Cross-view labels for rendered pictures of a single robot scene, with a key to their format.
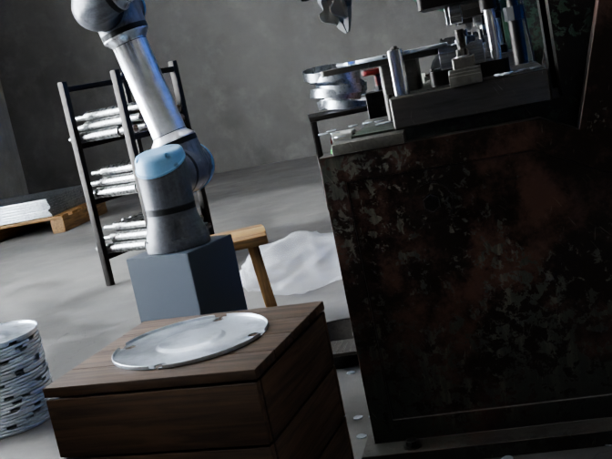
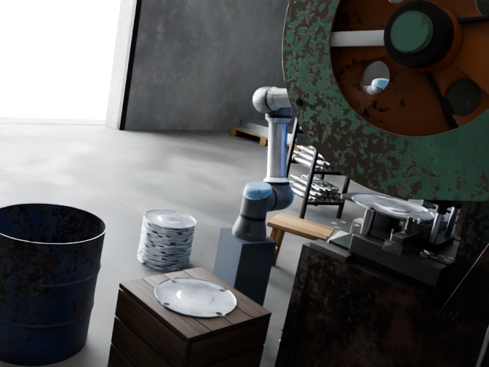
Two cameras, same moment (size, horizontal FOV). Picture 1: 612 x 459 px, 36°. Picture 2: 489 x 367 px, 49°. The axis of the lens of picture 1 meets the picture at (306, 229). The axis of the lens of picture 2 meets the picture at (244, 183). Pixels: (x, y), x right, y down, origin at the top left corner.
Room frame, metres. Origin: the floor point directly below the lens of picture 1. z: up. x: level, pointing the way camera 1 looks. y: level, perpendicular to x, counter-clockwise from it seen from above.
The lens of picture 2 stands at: (0.14, -0.53, 1.21)
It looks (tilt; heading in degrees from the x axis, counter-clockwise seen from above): 14 degrees down; 24
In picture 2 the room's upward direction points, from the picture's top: 11 degrees clockwise
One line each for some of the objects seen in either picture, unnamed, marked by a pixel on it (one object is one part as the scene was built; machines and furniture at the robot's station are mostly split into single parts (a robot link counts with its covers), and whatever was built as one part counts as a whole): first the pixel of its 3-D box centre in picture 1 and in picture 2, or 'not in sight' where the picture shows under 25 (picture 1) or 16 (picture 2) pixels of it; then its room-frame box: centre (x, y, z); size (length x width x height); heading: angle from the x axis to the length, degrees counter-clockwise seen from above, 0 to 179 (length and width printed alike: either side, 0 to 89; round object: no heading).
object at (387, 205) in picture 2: (403, 53); (392, 206); (2.05, -0.28, 0.78); 0.29 x 0.29 x 0.01
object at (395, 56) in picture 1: (398, 70); (368, 221); (1.88, -0.24, 0.75); 0.03 x 0.03 x 0.10; 77
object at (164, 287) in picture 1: (199, 337); (239, 282); (2.20, 0.30, 0.23); 0.18 x 0.18 x 0.45; 59
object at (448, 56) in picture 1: (462, 54); (423, 224); (2.02, -0.40, 0.76); 0.15 x 0.09 x 0.05; 167
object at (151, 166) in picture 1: (164, 176); (257, 199); (2.20, 0.30, 0.62); 0.13 x 0.12 x 0.14; 164
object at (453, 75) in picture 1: (463, 56); (405, 233); (1.86, -0.36, 0.76); 0.17 x 0.06 x 0.10; 167
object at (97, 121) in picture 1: (139, 173); (320, 157); (4.43, 0.70, 0.47); 0.46 x 0.43 x 0.95; 57
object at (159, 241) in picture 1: (174, 225); (250, 224); (2.20, 0.30, 0.50); 0.15 x 0.15 x 0.10
